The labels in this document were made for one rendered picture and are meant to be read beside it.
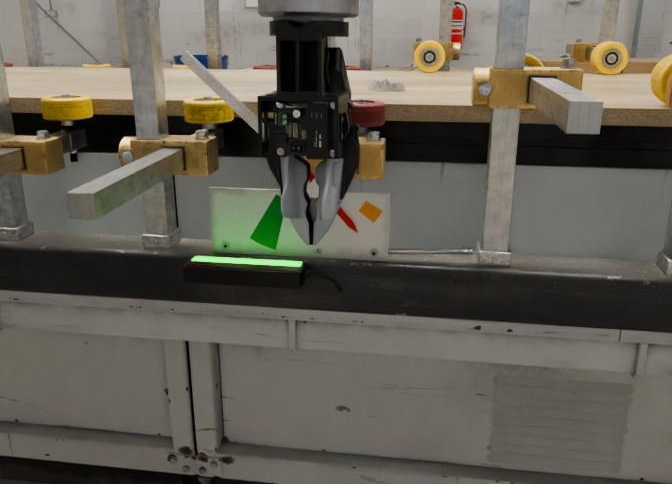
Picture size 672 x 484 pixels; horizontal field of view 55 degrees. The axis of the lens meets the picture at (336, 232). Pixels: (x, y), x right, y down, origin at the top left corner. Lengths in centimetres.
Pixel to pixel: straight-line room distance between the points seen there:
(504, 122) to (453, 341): 34
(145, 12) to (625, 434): 112
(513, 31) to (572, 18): 734
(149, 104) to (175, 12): 759
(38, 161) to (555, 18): 745
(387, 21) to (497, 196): 717
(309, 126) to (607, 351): 64
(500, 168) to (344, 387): 62
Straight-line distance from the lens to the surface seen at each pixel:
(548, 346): 103
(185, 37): 852
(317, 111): 56
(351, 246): 93
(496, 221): 92
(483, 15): 806
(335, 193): 63
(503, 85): 87
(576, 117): 63
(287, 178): 61
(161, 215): 100
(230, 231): 96
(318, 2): 56
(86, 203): 73
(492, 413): 135
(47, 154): 106
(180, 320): 108
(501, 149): 89
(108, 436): 156
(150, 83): 96
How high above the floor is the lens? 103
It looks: 18 degrees down
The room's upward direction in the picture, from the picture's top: straight up
